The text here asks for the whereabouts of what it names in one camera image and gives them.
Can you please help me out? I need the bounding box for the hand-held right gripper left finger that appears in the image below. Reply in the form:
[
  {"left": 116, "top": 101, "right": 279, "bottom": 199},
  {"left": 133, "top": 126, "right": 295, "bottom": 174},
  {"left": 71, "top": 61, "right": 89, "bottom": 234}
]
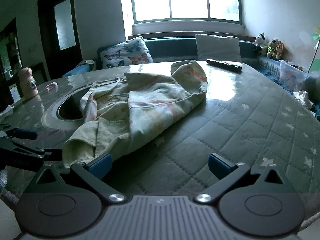
[{"left": 24, "top": 152, "right": 127, "bottom": 204}]

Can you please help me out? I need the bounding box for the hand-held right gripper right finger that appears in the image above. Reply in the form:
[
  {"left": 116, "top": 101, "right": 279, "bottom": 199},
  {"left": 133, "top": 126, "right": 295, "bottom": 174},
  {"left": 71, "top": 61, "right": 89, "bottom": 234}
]
[{"left": 194, "top": 152, "right": 299, "bottom": 204}]

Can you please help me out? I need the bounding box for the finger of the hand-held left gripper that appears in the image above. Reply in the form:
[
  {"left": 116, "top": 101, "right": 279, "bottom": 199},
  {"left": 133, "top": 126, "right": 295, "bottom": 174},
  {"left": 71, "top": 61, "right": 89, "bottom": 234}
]
[
  {"left": 0, "top": 123, "right": 38, "bottom": 141},
  {"left": 0, "top": 136, "right": 63, "bottom": 172}
]

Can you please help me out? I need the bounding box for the pale yellow printed garment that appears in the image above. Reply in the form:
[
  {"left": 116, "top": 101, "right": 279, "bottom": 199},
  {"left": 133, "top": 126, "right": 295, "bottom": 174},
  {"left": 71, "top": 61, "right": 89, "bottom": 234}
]
[{"left": 62, "top": 59, "right": 208, "bottom": 169}]

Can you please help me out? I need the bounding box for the round glass turntable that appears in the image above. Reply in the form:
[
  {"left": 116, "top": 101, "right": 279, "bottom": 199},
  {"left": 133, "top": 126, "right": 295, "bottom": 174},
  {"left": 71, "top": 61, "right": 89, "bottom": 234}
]
[{"left": 41, "top": 84, "right": 98, "bottom": 130}]

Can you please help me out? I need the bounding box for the dark cabinet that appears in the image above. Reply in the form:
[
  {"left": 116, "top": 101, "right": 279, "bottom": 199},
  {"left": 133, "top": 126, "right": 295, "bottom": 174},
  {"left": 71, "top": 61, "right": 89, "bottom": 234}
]
[{"left": 0, "top": 17, "right": 25, "bottom": 107}]

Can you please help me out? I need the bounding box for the blue folded cloth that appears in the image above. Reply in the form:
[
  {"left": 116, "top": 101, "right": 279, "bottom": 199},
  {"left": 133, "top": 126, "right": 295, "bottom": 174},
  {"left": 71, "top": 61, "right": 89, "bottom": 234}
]
[{"left": 62, "top": 60, "right": 97, "bottom": 78}]

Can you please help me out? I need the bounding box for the black remote control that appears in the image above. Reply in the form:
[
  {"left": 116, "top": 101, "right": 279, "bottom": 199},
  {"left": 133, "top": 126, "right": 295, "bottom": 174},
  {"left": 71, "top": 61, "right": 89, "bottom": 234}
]
[{"left": 206, "top": 59, "right": 243, "bottom": 72}]

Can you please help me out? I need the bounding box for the dark door with glass pane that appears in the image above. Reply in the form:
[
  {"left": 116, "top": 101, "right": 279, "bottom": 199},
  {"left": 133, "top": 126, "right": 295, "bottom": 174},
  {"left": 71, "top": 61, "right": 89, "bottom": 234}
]
[{"left": 37, "top": 0, "right": 83, "bottom": 82}]

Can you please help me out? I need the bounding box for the white crumpled cloth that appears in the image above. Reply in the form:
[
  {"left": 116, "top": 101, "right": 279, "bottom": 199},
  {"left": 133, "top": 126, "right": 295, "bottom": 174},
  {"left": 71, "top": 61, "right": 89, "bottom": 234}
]
[{"left": 292, "top": 91, "right": 315, "bottom": 110}]

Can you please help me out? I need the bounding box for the butterfly print pillow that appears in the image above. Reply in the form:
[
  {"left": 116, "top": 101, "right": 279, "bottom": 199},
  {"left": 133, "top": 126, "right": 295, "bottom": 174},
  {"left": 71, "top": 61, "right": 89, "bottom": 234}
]
[{"left": 100, "top": 36, "right": 154, "bottom": 69}]

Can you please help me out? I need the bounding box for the clear plastic storage box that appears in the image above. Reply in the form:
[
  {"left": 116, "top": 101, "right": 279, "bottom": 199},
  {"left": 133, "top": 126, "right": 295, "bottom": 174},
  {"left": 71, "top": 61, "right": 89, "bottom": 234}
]
[{"left": 278, "top": 60, "right": 319, "bottom": 92}]

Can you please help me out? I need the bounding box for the teal sofa bench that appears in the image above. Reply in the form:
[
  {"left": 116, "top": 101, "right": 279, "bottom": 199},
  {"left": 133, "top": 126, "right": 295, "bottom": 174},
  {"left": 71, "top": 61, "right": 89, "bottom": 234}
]
[{"left": 62, "top": 32, "right": 284, "bottom": 78}]

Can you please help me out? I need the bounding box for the yellow green plush toy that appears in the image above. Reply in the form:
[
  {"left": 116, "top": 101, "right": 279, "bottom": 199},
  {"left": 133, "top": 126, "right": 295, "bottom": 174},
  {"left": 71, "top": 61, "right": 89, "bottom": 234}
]
[{"left": 266, "top": 38, "right": 279, "bottom": 58}]

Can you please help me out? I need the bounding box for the black and white plush cow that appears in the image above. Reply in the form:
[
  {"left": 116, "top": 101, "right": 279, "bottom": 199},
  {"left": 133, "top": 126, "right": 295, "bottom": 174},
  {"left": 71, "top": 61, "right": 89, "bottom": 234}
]
[{"left": 253, "top": 32, "right": 268, "bottom": 55}]

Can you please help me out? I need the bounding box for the orange plush toy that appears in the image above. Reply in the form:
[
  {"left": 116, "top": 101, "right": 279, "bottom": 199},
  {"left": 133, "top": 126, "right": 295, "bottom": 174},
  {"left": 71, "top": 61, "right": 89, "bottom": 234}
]
[{"left": 275, "top": 41, "right": 287, "bottom": 60}]

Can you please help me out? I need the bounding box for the colourful pinwheel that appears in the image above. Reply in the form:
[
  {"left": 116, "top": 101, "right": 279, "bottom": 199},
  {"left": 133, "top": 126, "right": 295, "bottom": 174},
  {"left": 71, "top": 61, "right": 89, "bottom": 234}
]
[{"left": 299, "top": 26, "right": 320, "bottom": 73}]

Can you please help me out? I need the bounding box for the green framed window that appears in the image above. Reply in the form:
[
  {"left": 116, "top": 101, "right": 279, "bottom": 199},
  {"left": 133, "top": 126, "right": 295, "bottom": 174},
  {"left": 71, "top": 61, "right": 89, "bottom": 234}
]
[{"left": 119, "top": 0, "right": 245, "bottom": 26}]

